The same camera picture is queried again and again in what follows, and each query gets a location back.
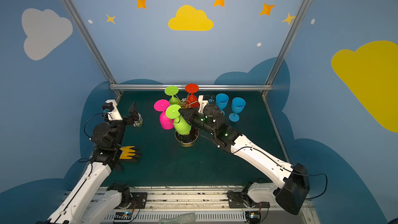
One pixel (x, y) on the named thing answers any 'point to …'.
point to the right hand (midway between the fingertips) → (179, 108)
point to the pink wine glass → (161, 106)
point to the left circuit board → (123, 215)
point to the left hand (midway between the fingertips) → (123, 103)
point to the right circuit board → (253, 217)
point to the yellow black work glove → (130, 155)
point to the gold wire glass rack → (193, 137)
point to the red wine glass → (192, 101)
